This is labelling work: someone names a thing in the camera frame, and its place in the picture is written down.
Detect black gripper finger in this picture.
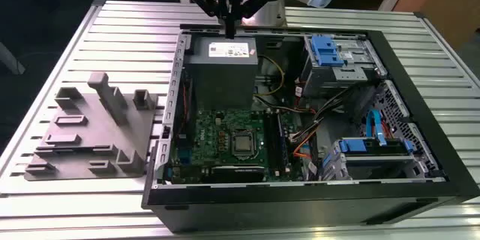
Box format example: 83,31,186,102
230,0,265,40
183,0,233,40

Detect black RAM slot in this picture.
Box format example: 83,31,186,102
263,109,278,175
270,109,283,174

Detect blue disk carrier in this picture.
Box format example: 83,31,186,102
311,35,346,66
338,137,417,157

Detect grey power supply unit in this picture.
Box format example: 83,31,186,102
183,36,261,108

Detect grey metal drive cage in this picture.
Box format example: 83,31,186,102
303,34,387,97

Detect green Dell motherboard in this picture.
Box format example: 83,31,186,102
171,107,302,183

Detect silver CPU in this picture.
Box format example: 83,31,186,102
233,135,257,152

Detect brown wooden cabinet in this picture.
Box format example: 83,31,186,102
394,0,480,55

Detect grey parts rack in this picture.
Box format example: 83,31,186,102
23,71,169,181

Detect grey chair leg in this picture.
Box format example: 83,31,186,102
0,40,27,75

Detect grey metal disk bay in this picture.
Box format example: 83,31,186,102
322,150,425,180

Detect black open PC case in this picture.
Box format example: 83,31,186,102
141,23,480,234

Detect yellow wire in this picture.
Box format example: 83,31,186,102
257,56,286,96

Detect black cable bundle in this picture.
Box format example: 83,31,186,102
291,84,362,139

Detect blue flat data cable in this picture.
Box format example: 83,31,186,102
366,109,391,147

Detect orange red power wires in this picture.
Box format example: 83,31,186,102
293,127,323,160

